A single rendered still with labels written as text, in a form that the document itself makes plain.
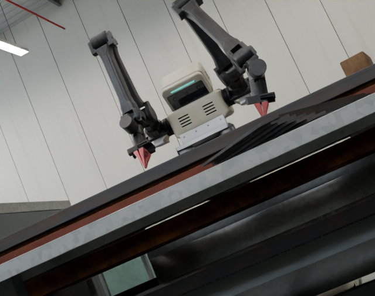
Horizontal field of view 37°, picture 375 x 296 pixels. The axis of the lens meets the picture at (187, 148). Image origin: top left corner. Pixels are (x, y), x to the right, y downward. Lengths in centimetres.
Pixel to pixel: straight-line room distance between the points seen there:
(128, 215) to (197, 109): 151
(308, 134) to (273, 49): 1110
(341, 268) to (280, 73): 1000
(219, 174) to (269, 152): 9
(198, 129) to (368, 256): 90
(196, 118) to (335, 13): 977
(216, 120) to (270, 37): 973
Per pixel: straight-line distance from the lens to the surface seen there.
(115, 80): 238
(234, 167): 96
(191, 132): 245
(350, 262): 208
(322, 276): 208
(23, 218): 222
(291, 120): 99
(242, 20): 1231
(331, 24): 1205
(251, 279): 131
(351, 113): 96
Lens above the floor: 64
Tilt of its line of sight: 9 degrees up
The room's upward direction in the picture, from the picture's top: 24 degrees counter-clockwise
